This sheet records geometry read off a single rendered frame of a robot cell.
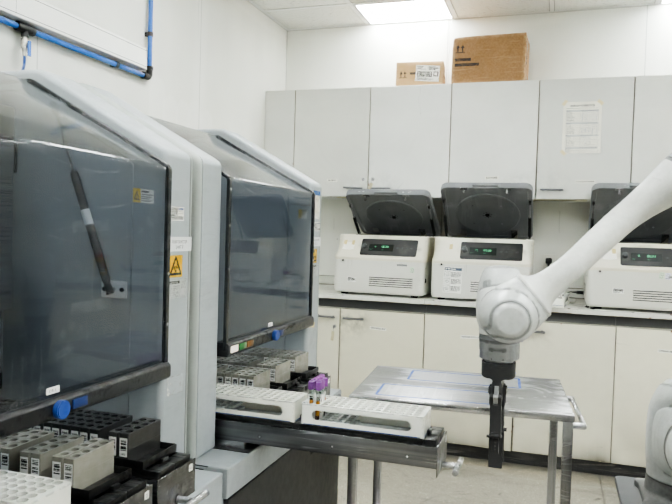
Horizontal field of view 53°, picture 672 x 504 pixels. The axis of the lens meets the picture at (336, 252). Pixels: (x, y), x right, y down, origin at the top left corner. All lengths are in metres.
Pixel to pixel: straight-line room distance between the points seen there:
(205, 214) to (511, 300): 0.72
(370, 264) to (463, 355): 0.75
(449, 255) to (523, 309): 2.60
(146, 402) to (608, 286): 2.84
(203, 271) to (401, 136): 2.83
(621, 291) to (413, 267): 1.12
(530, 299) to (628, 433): 2.68
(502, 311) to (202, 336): 0.70
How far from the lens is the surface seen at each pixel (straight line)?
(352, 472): 1.98
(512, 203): 4.11
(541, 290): 1.37
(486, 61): 4.31
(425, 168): 4.21
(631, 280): 3.85
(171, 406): 1.52
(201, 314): 1.58
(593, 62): 4.59
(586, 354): 3.88
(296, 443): 1.65
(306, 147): 4.44
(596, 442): 3.98
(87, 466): 1.29
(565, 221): 4.46
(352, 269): 4.01
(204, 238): 1.58
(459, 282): 3.87
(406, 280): 3.92
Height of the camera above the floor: 1.28
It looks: 2 degrees down
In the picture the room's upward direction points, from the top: 2 degrees clockwise
